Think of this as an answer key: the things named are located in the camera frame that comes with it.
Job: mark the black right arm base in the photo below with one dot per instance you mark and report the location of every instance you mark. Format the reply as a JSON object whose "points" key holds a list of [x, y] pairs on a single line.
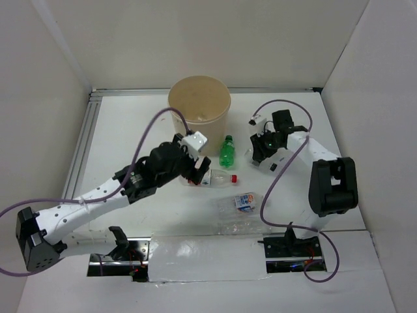
{"points": [[284, 253]]}

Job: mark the beige plastic bin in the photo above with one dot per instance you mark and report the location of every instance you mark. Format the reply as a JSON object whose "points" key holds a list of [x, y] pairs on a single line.
{"points": [[204, 102]]}

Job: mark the clear bottle black label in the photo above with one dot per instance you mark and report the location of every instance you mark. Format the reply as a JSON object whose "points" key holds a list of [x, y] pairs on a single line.
{"points": [[271, 165]]}

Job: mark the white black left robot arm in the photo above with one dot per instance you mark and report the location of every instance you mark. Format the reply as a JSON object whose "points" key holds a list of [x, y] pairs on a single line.
{"points": [[47, 236]]}

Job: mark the long red label bottle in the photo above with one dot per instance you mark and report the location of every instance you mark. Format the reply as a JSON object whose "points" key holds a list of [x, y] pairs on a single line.
{"points": [[215, 179]]}

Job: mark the clear bottle blue label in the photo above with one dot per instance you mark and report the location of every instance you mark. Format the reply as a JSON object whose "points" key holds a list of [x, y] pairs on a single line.
{"points": [[239, 207]]}

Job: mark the white foil cover sheet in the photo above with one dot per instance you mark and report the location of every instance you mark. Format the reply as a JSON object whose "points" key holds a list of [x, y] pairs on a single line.
{"points": [[211, 258]]}

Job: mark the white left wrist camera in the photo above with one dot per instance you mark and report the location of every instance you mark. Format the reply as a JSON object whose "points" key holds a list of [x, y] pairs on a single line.
{"points": [[194, 143]]}

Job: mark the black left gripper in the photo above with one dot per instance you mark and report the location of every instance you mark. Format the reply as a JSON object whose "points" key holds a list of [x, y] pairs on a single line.
{"points": [[193, 174]]}

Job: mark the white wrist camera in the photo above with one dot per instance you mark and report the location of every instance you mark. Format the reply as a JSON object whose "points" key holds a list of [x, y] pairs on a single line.
{"points": [[257, 125], [194, 143]]}

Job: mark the green plastic bottle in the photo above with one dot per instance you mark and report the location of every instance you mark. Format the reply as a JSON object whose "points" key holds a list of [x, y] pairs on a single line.
{"points": [[227, 152]]}

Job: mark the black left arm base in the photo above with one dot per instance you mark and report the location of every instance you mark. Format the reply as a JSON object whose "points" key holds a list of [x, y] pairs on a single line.
{"points": [[129, 257]]}

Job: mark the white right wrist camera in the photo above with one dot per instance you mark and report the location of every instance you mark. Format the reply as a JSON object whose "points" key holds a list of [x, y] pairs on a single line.
{"points": [[257, 125]]}

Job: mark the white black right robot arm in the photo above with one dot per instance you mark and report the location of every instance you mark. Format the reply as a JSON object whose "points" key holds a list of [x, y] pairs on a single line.
{"points": [[332, 182]]}

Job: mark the crushed clear bottle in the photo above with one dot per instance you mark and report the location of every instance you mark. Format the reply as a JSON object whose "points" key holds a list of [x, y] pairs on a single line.
{"points": [[243, 227]]}

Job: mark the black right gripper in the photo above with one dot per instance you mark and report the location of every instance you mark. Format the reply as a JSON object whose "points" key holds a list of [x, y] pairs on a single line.
{"points": [[260, 150]]}

